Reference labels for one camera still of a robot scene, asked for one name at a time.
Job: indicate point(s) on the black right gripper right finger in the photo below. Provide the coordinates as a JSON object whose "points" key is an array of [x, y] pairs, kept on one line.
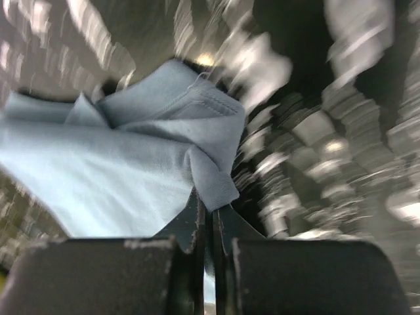
{"points": [[255, 275]]}

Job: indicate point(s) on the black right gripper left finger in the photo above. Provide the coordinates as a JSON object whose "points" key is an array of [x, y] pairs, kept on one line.
{"points": [[158, 275]]}

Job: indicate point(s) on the slate blue t shirt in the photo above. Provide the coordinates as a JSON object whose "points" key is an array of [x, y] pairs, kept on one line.
{"points": [[125, 166]]}

